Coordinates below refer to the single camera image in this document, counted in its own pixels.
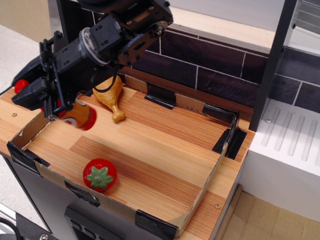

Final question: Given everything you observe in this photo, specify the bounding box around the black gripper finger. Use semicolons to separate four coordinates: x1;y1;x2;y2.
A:
13;55;48;85
11;77;53;111

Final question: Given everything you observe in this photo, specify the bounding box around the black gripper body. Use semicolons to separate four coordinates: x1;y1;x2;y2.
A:
43;30;118;119

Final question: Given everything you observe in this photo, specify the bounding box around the red hot sauce bottle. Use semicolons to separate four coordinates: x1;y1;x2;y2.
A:
14;79;97;131

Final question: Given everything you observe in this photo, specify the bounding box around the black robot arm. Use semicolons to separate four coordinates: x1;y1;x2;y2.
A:
12;0;174;120

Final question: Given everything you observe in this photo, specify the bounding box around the cardboard fence with black tape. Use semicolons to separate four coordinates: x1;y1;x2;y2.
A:
0;76;253;240

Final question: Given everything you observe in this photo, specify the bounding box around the yellow toy chicken drumstick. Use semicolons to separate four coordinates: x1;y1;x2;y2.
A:
92;75;126;122

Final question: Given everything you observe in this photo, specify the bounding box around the red toy strawberry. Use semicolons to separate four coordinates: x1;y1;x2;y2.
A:
83;158;118;193

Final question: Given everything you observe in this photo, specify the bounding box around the black toy stove panel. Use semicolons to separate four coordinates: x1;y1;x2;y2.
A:
64;206;125;240

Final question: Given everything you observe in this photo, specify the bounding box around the light wooden shelf board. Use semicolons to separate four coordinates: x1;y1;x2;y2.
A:
170;6;275;54

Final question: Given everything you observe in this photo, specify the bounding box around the white toy sink drainboard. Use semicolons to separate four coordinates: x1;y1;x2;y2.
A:
240;100;320;222

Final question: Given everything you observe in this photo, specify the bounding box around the black shelf frame post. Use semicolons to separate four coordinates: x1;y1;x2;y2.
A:
248;0;301;132

